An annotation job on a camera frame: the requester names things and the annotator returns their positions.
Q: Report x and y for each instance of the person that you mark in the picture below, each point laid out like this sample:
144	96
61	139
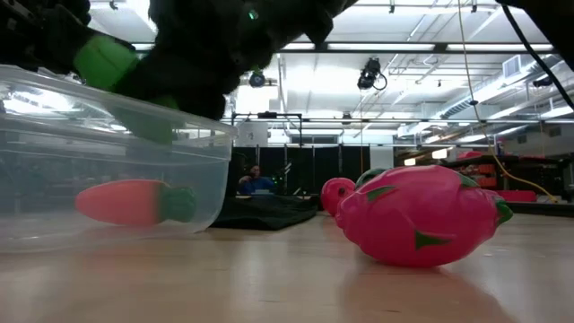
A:
256	184

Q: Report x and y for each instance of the white air vent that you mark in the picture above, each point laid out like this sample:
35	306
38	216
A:
511	67

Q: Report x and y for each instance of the black cloth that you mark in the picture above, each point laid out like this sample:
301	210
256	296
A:
264	213

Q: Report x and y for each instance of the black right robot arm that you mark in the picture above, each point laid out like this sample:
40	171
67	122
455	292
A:
556	22

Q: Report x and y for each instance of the black ceiling spotlight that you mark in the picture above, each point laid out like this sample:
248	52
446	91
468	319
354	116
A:
542	81

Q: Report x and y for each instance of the red toy tomato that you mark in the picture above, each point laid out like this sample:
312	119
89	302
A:
334	195

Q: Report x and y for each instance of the red plastic bin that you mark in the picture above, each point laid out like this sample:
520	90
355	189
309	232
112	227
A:
515	196

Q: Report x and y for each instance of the black hanging camera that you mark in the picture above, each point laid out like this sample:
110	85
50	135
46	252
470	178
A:
368	74

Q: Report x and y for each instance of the striped toy watermelon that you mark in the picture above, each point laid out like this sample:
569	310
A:
367	177

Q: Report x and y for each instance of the orange toy carrot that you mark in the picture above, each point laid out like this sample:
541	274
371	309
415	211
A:
125	202

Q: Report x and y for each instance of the green toy cucumber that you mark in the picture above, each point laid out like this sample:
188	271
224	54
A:
103	63

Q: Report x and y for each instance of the clear plastic container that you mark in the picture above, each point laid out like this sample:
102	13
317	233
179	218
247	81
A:
211	179

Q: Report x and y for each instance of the pink toy dragon fruit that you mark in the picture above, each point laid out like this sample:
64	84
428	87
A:
412	215

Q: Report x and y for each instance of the black partition curtain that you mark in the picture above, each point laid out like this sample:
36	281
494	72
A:
327	170

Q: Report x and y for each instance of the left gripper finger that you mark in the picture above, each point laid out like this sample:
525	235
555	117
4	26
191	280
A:
58	49

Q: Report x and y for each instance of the round black ceiling fixture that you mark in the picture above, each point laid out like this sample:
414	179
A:
257	80

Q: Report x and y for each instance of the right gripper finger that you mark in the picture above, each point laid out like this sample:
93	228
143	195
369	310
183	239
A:
188	85

